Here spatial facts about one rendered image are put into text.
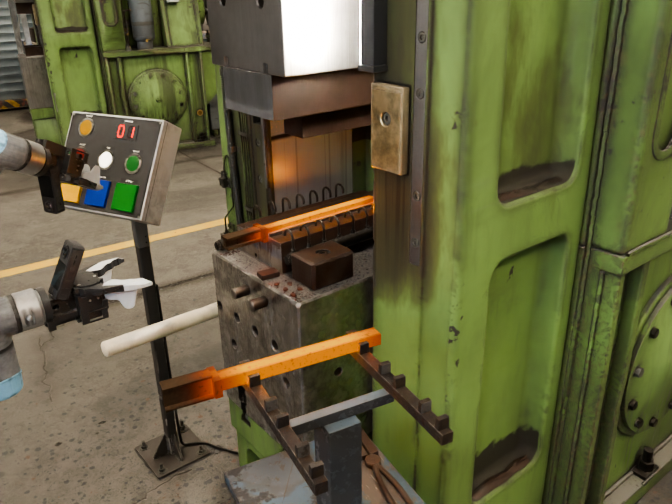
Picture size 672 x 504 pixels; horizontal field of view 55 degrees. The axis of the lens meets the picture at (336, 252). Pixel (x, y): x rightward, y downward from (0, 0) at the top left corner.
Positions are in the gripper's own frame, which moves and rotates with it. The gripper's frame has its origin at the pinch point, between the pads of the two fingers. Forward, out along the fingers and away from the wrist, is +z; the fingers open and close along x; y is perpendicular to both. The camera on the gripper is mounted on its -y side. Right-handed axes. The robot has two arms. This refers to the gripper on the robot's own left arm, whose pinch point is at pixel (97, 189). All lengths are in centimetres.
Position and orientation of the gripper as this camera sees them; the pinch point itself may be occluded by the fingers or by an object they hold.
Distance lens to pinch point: 175.8
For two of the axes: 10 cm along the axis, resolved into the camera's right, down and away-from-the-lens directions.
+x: -9.0, -1.6, 4.1
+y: 2.1, -9.8, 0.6
